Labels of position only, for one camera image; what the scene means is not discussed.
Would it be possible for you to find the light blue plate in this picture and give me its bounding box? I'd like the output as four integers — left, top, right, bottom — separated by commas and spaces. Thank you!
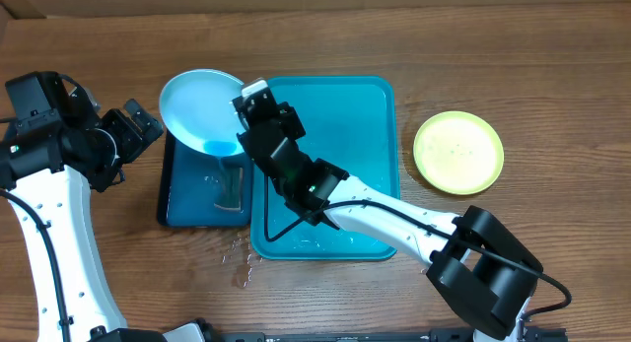
159, 69, 245, 157

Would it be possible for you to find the green and orange sponge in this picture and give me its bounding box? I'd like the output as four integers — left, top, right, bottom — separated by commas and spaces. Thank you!
214, 158, 244, 212

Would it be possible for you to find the yellow plate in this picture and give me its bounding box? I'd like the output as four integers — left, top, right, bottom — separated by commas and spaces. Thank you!
412, 110, 505, 196

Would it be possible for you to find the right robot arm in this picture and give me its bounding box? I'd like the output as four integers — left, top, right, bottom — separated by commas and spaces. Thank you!
232, 86, 542, 341

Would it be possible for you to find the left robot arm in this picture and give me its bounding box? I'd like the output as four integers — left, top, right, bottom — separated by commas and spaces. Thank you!
1, 71, 164, 341

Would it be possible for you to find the black water tray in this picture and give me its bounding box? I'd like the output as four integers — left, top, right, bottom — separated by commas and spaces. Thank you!
157, 134, 253, 229

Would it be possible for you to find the teal plastic tray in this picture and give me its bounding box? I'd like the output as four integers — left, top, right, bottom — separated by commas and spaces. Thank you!
250, 76, 400, 261

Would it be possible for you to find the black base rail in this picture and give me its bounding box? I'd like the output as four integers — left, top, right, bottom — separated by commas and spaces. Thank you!
88, 317, 568, 342

